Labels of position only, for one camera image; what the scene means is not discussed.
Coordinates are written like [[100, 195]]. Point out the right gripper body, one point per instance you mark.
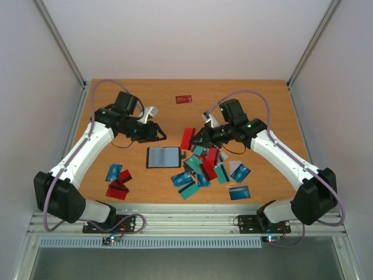
[[210, 135]]

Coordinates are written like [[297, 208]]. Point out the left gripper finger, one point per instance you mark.
[[159, 133], [156, 139]]

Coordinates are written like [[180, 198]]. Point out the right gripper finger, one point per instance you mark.
[[201, 137], [203, 144]]

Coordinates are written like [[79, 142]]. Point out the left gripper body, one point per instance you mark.
[[137, 133]]

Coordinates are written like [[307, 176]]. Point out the red stripe card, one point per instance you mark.
[[208, 171], [186, 139]]

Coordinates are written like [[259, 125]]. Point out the black leather card holder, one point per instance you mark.
[[164, 157]]

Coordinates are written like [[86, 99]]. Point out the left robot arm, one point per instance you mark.
[[57, 192]]

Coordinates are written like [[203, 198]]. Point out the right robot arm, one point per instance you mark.
[[315, 188]]

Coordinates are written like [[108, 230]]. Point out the teal VIP card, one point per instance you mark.
[[194, 163]]

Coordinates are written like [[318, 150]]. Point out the teal stripe card upper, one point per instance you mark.
[[222, 174]]

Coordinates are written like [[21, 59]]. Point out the small red card left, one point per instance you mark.
[[124, 177]]

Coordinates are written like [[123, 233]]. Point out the lone red card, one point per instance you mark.
[[183, 99]]

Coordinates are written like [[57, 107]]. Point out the blue VIP card left pile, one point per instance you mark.
[[182, 179]]

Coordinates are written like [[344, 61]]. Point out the blue card left group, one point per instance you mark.
[[113, 172]]

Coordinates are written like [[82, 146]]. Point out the blue card right pile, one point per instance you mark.
[[240, 173]]

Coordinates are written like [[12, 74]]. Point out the blue stripe card right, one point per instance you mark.
[[239, 193]]

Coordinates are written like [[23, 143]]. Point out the large red card left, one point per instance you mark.
[[117, 189]]

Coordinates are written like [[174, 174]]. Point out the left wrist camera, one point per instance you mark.
[[147, 114]]

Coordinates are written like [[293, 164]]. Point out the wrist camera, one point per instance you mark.
[[147, 114], [210, 120]]

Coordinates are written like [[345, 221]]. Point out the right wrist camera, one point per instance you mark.
[[210, 120]]

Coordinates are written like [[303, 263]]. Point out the aluminium rail frame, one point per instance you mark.
[[185, 220]]

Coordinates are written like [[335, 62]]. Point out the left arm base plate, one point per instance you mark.
[[120, 223]]

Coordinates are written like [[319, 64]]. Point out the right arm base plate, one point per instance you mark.
[[248, 224]]

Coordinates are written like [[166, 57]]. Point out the grey cable duct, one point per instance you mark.
[[152, 242]]

